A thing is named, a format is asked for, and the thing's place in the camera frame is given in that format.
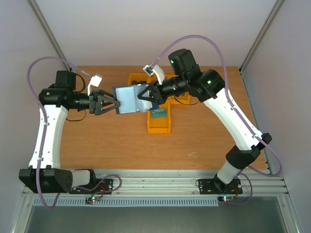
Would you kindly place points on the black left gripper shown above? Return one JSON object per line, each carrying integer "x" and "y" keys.
{"x": 96, "y": 107}

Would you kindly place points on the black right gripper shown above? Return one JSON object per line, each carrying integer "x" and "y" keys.
{"x": 158, "y": 91}

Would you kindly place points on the blue card holder wallet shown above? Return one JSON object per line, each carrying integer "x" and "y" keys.
{"x": 127, "y": 96}

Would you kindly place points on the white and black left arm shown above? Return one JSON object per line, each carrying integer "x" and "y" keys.
{"x": 44, "y": 174}

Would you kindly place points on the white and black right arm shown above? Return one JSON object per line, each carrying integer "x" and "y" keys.
{"x": 209, "y": 88}

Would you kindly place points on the teal credit card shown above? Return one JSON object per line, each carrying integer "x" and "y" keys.
{"x": 159, "y": 113}

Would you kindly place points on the orange bin back left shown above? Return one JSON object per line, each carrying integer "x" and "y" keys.
{"x": 140, "y": 78}

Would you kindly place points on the orange bin front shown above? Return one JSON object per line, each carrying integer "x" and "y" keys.
{"x": 160, "y": 125}

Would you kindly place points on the left controller board with LEDs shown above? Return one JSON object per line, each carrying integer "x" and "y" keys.
{"x": 92, "y": 200}

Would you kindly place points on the controller board with leds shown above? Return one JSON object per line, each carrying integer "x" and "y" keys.
{"x": 92, "y": 200}
{"x": 224, "y": 199}

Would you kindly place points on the right controller board with LEDs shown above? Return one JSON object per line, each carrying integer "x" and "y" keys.
{"x": 224, "y": 199}

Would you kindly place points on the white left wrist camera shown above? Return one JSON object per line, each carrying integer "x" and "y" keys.
{"x": 94, "y": 81}

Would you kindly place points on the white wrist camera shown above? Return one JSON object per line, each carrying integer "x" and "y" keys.
{"x": 94, "y": 81}
{"x": 156, "y": 70}

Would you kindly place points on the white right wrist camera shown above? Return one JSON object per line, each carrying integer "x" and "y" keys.
{"x": 156, "y": 70}

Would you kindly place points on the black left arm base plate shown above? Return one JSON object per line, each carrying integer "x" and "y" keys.
{"x": 105, "y": 185}

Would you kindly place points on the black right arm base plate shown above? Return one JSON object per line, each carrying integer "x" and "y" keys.
{"x": 210, "y": 186}

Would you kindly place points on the grey slotted cable duct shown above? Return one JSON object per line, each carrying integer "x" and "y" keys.
{"x": 141, "y": 202}

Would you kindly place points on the aluminium rail frame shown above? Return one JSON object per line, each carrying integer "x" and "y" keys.
{"x": 183, "y": 183}

